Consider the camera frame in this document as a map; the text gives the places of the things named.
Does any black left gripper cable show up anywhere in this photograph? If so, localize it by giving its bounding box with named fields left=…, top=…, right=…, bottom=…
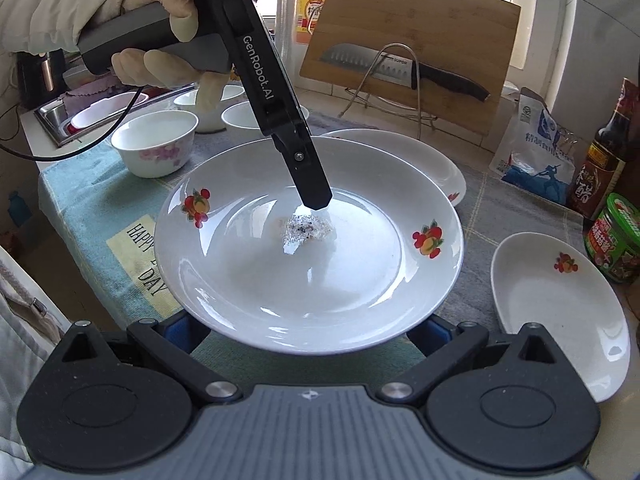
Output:
left=0, top=91, right=148, bottom=162

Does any person's left forearm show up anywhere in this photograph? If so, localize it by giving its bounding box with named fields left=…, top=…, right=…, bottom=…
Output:
left=0, top=0, right=131, bottom=56

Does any black handled kitchen knife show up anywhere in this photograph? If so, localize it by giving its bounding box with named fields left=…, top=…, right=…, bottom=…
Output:
left=319, top=44, right=492, bottom=102

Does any purple rag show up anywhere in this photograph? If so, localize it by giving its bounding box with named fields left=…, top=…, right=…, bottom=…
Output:
left=62, top=82, right=108, bottom=111

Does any metal tray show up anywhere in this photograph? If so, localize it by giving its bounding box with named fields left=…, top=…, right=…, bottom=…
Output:
left=34, top=80, right=201, bottom=148

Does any white bowl pink flower print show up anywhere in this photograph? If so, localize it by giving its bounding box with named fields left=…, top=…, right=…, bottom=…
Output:
left=111, top=110, right=200, bottom=179

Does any green lid sauce jar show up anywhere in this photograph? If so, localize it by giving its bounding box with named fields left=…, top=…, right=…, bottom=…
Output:
left=584, top=192, right=640, bottom=285

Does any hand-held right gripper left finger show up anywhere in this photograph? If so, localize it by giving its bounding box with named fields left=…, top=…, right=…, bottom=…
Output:
left=60, top=309, right=241, bottom=407

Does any stack of clear plastic cups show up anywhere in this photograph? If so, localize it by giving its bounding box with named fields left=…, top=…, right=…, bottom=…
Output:
left=274, top=0, right=301, bottom=78

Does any light blue towel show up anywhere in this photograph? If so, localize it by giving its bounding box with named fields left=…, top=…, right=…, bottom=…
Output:
left=39, top=130, right=426, bottom=376

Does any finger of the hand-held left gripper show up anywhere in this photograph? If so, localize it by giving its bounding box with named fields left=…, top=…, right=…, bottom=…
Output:
left=271, top=118, right=334, bottom=210

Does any white ceramic bowl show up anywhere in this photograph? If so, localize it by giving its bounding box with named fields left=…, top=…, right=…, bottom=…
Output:
left=221, top=101, right=281, bottom=133
left=172, top=85, right=246, bottom=133

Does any orange cooking oil bottle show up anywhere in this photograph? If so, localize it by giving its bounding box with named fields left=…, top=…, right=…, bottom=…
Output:
left=295, top=0, right=333, bottom=46

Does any metal wire rack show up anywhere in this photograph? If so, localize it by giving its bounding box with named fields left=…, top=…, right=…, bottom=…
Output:
left=337, top=45, right=438, bottom=141

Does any white and red bowl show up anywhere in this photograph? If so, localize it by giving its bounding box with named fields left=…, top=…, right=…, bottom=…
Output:
left=70, top=92, right=150, bottom=131

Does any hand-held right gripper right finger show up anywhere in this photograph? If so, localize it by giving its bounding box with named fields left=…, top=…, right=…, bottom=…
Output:
left=377, top=314, right=558, bottom=407

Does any black appliance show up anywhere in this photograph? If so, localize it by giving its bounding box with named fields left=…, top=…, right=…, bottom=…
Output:
left=17, top=50, right=66, bottom=106

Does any bamboo cutting board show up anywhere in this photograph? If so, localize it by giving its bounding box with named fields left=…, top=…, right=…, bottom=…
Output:
left=298, top=0, right=522, bottom=137

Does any person's white jacket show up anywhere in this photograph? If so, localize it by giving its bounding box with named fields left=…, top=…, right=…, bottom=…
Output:
left=0, top=245, right=76, bottom=480

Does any white and blue salt bag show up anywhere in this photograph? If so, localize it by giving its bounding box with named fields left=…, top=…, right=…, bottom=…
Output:
left=489, top=87, right=581, bottom=206

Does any dark vinegar bottle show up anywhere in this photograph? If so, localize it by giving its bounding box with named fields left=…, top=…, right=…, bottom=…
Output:
left=567, top=77, right=640, bottom=228

